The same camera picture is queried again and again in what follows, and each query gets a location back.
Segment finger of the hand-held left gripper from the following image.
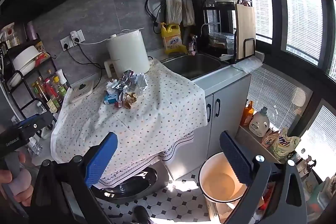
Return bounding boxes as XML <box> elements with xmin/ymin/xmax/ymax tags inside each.
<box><xmin>12</xmin><ymin>112</ymin><xmax>55</xmax><ymax>136</ymax></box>

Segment black dish rack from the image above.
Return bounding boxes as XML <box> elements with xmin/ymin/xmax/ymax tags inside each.
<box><xmin>201</xmin><ymin>0</ymin><xmax>257</xmax><ymax>61</ymax></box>

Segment hanging plastic bag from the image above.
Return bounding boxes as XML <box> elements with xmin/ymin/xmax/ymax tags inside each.
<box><xmin>165</xmin><ymin>0</ymin><xmax>183</xmax><ymax>25</ymax></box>
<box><xmin>181</xmin><ymin>0</ymin><xmax>196</xmax><ymax>26</ymax></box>

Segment silver foil wrapper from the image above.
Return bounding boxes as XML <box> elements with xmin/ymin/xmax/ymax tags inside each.
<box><xmin>106</xmin><ymin>80</ymin><xmax>124</xmax><ymax>95</ymax></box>

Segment black window frame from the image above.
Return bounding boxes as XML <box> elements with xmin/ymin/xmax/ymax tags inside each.
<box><xmin>218</xmin><ymin>0</ymin><xmax>336</xmax><ymax>188</ymax></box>

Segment white square trivet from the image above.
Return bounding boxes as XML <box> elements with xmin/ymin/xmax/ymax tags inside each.
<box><xmin>70</xmin><ymin>80</ymin><xmax>95</xmax><ymax>103</ymax></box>

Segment black power cable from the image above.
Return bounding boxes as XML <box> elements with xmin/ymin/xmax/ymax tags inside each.
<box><xmin>67</xmin><ymin>48</ymin><xmax>104</xmax><ymax>88</ymax></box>

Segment orange bottle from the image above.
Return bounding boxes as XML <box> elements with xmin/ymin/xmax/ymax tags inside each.
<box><xmin>240</xmin><ymin>101</ymin><xmax>255</xmax><ymax>127</ymax></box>

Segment looped black cable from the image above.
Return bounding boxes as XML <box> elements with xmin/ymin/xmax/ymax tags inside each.
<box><xmin>145</xmin><ymin>0</ymin><xmax>161</xmax><ymax>34</ymax></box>

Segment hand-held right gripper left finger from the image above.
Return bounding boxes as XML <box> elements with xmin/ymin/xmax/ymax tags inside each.
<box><xmin>28</xmin><ymin>132</ymin><xmax>118</xmax><ymax>224</ymax></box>

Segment clear water bottle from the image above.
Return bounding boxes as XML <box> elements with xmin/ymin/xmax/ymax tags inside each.
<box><xmin>28</xmin><ymin>136</ymin><xmax>44</xmax><ymax>157</ymax></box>

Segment orange white refill packet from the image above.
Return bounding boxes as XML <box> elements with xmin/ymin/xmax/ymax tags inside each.
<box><xmin>261</xmin><ymin>131</ymin><xmax>280</xmax><ymax>151</ymax></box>

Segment white laundry detergent bottle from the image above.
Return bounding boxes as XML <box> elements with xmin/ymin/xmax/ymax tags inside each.
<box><xmin>248</xmin><ymin>107</ymin><xmax>270</xmax><ymax>138</ymax></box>

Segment floral tablecloth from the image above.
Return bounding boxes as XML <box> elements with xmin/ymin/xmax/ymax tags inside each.
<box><xmin>50</xmin><ymin>57</ymin><xmax>208</xmax><ymax>186</ymax></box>

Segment row of condiment bottles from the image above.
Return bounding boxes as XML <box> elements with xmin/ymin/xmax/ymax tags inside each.
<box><xmin>32</xmin><ymin>69</ymin><xmax>72</xmax><ymax>115</ymax></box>

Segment small white bottle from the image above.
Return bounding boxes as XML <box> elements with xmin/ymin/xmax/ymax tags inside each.
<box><xmin>55</xmin><ymin>69</ymin><xmax>65</xmax><ymax>86</ymax></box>

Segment black shoe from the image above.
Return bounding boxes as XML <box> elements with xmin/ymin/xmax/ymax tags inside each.
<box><xmin>133</xmin><ymin>205</ymin><xmax>152</xmax><ymax>224</ymax></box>

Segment white air fryer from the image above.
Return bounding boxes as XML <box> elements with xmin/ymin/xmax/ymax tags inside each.
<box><xmin>104</xmin><ymin>29</ymin><xmax>151</xmax><ymax>78</ymax></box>

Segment yellow detergent bottle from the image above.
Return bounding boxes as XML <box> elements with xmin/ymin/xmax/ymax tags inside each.
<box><xmin>161</xmin><ymin>22</ymin><xmax>187</xmax><ymax>55</ymax></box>

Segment crumpled brown paper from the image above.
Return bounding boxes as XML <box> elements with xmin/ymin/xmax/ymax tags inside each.
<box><xmin>123</xmin><ymin>92</ymin><xmax>138</xmax><ymax>109</ymax></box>

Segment crumpled foil ball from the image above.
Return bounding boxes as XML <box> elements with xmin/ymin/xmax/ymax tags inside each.
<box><xmin>120</xmin><ymin>70</ymin><xmax>135</xmax><ymax>83</ymax></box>

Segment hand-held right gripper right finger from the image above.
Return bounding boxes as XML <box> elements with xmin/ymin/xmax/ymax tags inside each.
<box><xmin>220</xmin><ymin>131</ymin><xmax>307</xmax><ymax>224</ymax></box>

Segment washing machine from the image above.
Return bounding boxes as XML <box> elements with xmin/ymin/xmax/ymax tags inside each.
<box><xmin>92</xmin><ymin>135</ymin><xmax>195</xmax><ymax>206</ymax></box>

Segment small pink bottle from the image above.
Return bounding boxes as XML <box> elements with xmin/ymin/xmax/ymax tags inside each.
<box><xmin>188</xmin><ymin>34</ymin><xmax>198</xmax><ymax>55</ymax></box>

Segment wooden cutting board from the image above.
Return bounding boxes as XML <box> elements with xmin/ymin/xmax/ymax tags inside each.
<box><xmin>234</xmin><ymin>0</ymin><xmax>257</xmax><ymax>60</ymax></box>

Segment steel sink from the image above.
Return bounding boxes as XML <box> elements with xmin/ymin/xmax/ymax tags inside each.
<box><xmin>161</xmin><ymin>53</ymin><xmax>229</xmax><ymax>80</ymax></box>

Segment white wall socket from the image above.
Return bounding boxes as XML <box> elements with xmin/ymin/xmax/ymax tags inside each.
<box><xmin>60</xmin><ymin>37</ymin><xmax>79</xmax><ymax>51</ymax></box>

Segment white sink cabinet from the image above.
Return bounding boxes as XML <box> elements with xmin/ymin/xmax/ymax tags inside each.
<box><xmin>168</xmin><ymin>67</ymin><xmax>254</xmax><ymax>182</ymax></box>

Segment green white refill bag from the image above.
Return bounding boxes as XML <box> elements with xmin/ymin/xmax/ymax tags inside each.
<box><xmin>273</xmin><ymin>127</ymin><xmax>301</xmax><ymax>163</ymax></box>

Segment person's left hand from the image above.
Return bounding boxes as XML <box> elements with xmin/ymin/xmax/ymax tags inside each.
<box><xmin>0</xmin><ymin>151</ymin><xmax>33</xmax><ymax>207</ymax></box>

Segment black spice rack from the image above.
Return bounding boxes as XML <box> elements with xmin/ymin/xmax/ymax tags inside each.
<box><xmin>0</xmin><ymin>38</ymin><xmax>60</xmax><ymax>126</ymax></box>

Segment large white bowl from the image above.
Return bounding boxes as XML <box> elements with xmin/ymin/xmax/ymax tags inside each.
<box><xmin>13</xmin><ymin>46</ymin><xmax>40</xmax><ymax>71</ymax></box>

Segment white window blind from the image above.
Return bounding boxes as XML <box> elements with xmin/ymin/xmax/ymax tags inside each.
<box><xmin>247</xmin><ymin>73</ymin><xmax>313</xmax><ymax>135</ymax></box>

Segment crumpled white paper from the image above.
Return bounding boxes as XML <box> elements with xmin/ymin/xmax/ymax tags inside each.
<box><xmin>133</xmin><ymin>73</ymin><xmax>148</xmax><ymax>96</ymax></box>

